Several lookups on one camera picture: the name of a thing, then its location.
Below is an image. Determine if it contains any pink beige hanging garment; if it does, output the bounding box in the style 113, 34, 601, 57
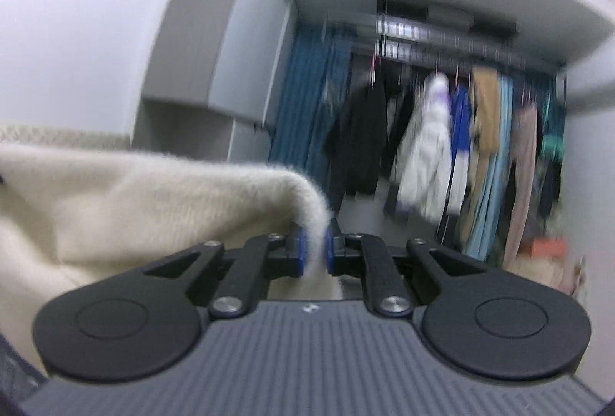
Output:
502, 103, 538, 269

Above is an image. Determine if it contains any white puffer jacket hanging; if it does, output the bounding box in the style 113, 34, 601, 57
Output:
390, 72, 451, 225

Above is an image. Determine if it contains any black hanging coat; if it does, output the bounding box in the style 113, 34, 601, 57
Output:
323, 82, 388, 212

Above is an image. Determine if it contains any grey wall cabinet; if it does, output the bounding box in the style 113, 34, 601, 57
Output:
131, 0, 297, 163

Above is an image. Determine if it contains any brown hanging garment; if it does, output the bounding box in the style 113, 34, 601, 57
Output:
471, 66, 500, 190

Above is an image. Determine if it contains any light blue hanging garment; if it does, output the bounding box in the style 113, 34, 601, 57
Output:
461, 75, 514, 261

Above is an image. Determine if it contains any metal clothes rack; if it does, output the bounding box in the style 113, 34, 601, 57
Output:
323, 0, 564, 75

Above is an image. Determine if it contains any teal green hanging garment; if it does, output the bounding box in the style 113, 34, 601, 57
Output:
538, 92, 566, 221

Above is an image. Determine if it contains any white fluffy sweater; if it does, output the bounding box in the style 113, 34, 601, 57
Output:
1, 144, 342, 366

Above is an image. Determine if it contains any beige quilted headboard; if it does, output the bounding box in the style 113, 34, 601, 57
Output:
0, 123, 130, 150

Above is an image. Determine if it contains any orange box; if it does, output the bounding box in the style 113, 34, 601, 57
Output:
530, 238, 567, 259

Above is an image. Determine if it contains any blue curtain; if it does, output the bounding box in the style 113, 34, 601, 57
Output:
269, 23, 356, 206

